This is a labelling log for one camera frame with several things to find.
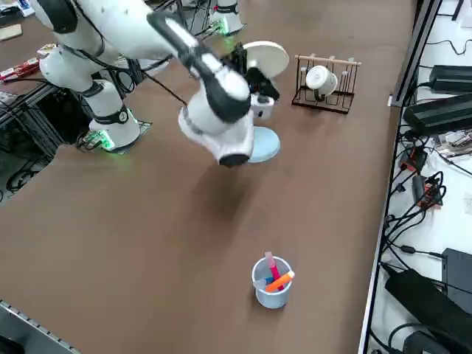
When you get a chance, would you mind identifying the white IKEA plate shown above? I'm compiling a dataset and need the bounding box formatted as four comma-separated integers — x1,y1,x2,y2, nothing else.
241,41,291,80

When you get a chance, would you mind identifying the orange black power device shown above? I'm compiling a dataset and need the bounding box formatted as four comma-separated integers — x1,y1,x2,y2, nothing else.
401,145,428,170
412,175,447,209

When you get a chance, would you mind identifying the black wire mug rack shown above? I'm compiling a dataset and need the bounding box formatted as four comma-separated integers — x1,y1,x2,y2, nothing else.
291,54,362,116

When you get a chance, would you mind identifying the white mug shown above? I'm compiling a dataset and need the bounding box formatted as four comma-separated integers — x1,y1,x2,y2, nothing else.
305,65,339,98

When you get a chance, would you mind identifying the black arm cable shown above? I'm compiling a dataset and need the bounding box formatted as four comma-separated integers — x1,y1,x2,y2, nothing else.
139,68,189,105

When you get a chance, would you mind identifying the orange marker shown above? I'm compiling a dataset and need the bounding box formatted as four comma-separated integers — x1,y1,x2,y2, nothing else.
265,271,296,294

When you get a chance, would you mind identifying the black power adapter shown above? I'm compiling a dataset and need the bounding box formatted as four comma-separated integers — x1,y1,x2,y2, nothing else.
429,65,472,93
403,94,472,136
385,268,472,351

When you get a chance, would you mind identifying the aluminium camera post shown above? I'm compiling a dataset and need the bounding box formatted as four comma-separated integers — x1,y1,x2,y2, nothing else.
389,0,443,108

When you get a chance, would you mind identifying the translucent blue pen cup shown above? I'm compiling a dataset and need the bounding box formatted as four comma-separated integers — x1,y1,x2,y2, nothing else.
251,257,293,309

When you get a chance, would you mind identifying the blue IKEA plate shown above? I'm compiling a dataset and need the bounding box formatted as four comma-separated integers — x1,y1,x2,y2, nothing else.
246,127,282,164

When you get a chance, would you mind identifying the pink marker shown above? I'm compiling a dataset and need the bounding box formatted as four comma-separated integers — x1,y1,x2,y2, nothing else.
264,251,282,283

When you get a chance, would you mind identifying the red snack packet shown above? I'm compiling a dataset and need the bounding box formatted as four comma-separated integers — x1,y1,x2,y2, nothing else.
0,60,41,80

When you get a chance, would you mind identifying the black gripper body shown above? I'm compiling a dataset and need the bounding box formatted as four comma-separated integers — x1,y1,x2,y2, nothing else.
246,68,280,101

